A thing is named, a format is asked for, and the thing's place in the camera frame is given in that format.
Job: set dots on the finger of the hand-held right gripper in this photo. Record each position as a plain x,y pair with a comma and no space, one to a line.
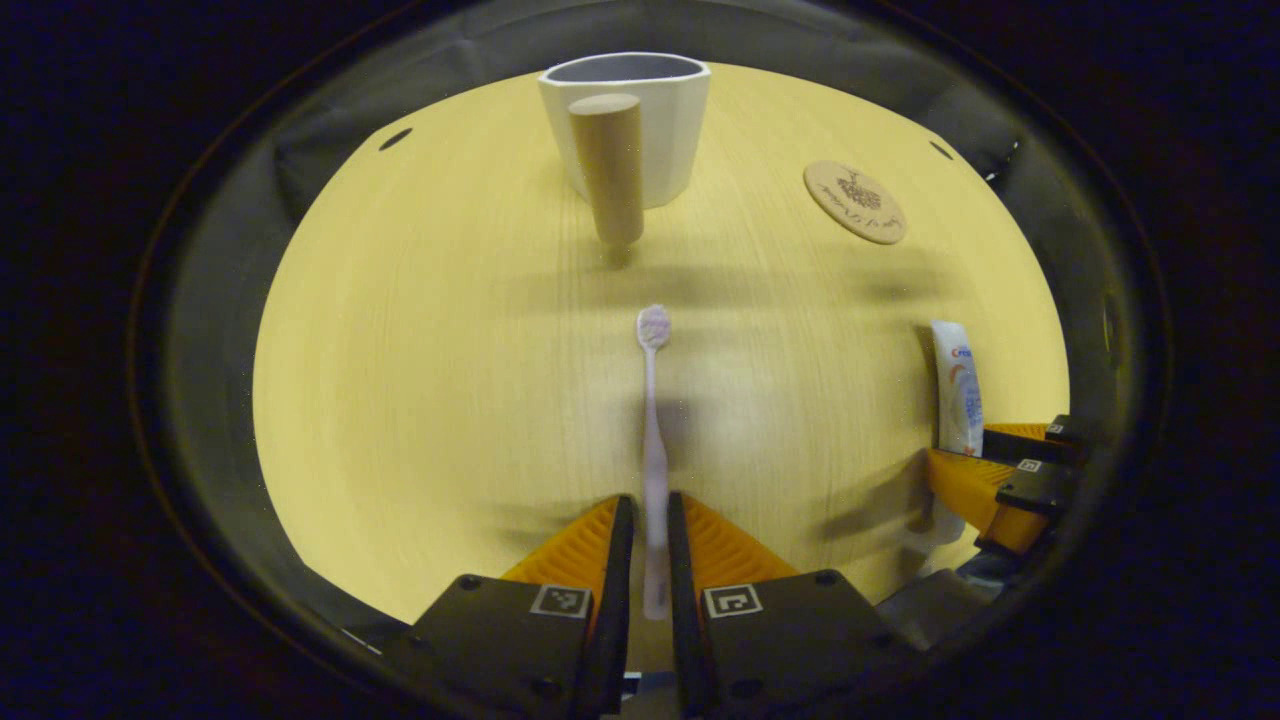
1040,485
1065,435

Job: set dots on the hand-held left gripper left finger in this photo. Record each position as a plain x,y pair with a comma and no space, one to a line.
618,600

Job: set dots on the white toothpaste tube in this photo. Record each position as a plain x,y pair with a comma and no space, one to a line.
958,390

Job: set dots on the round wooden coaster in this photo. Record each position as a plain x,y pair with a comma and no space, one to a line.
855,202

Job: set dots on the pale pink toothbrush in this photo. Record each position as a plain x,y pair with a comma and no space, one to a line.
653,420

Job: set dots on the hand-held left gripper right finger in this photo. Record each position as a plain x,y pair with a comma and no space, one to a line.
682,600

